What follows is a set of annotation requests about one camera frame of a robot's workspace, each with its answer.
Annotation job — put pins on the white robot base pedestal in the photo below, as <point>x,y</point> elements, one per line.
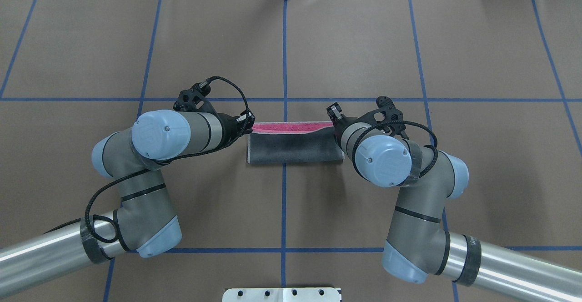
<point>283,294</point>

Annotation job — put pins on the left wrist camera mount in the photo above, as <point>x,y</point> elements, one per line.
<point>194,99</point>

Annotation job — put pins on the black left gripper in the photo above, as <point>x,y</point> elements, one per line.
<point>231,128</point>

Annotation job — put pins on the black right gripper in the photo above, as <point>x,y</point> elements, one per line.
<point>341,123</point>

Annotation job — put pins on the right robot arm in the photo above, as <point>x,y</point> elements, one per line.
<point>417,245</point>

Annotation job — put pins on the pink and grey towel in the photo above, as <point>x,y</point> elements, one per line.
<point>292,142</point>

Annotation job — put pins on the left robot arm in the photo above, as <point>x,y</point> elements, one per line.
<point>134,211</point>

